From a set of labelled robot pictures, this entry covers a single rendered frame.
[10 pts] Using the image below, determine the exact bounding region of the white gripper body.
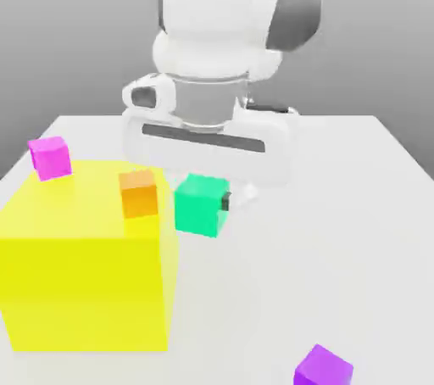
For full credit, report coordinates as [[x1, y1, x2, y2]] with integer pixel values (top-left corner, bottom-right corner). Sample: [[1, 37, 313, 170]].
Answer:
[[120, 103, 295, 186]]

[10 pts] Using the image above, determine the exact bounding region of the small green cube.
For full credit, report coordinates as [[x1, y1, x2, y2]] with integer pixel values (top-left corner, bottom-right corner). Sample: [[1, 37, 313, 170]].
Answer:
[[173, 173, 232, 239]]

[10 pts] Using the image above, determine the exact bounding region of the small orange cube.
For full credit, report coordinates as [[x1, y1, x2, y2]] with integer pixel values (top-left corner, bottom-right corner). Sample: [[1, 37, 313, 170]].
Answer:
[[118, 170, 159, 220]]

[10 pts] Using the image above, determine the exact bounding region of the small magenta cube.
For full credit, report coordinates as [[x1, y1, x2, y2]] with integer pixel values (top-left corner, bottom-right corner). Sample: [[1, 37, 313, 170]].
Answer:
[[27, 136, 73, 182]]

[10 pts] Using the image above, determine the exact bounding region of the small purple cube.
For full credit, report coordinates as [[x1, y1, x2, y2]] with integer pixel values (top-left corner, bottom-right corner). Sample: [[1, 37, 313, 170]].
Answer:
[[292, 343, 354, 385]]

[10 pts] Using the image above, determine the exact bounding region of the large yellow box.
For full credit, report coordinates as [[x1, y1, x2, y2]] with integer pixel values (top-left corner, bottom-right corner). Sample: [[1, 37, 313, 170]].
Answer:
[[0, 159, 181, 354]]

